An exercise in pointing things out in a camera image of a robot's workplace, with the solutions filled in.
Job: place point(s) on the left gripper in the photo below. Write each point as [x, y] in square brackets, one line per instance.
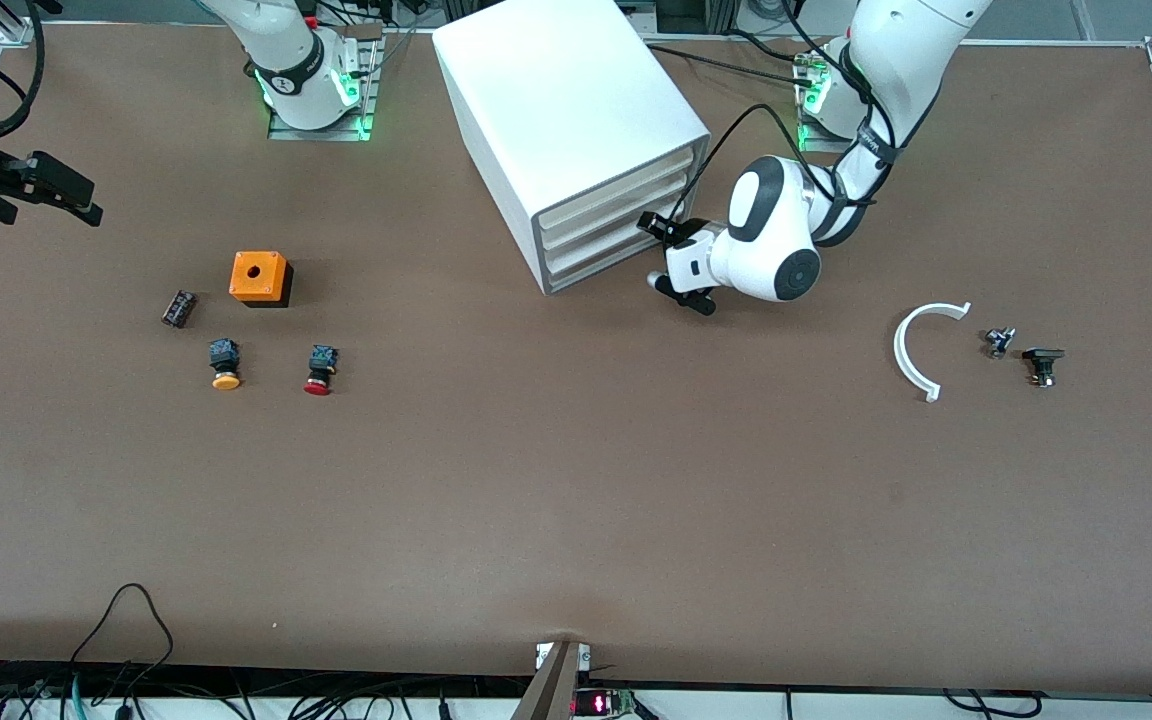
[673, 231]

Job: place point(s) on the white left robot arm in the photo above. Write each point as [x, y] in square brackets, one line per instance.
[896, 60]

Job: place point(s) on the yellow push button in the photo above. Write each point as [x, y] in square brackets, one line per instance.
[225, 362]

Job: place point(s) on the red push button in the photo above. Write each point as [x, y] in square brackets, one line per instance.
[321, 365]

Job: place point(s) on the dark contact block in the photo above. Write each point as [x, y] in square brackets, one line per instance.
[179, 308]

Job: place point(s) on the small grey metal part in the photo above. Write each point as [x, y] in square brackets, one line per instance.
[998, 343]

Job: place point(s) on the circuit board red display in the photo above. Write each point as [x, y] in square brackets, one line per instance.
[596, 704]

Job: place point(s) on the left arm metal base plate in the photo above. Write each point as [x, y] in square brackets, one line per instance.
[808, 140]

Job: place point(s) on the white curved plastic bracket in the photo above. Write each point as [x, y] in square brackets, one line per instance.
[899, 352]

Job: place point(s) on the orange button enclosure box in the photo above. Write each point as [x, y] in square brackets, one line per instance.
[256, 275]

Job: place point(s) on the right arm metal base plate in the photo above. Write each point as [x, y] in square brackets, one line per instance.
[316, 133]

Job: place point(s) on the small black bracket part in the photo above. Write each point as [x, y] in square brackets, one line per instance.
[1042, 360]

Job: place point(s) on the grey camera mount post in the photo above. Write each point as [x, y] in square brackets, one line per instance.
[554, 690]

